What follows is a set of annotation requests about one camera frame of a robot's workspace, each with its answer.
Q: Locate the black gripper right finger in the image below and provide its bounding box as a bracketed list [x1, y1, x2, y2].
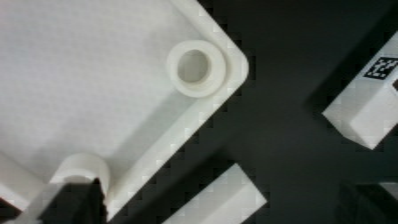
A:
[336, 182, 398, 224]

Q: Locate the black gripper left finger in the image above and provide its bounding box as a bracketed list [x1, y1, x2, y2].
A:
[10, 177, 110, 224]

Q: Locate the white desk top tray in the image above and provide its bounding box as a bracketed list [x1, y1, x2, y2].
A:
[0, 0, 248, 214]

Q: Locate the white desk leg block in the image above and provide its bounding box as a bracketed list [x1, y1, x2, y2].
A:
[161, 164, 266, 224]

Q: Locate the white desk leg with tag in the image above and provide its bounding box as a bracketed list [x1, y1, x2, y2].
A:
[321, 32, 398, 149]

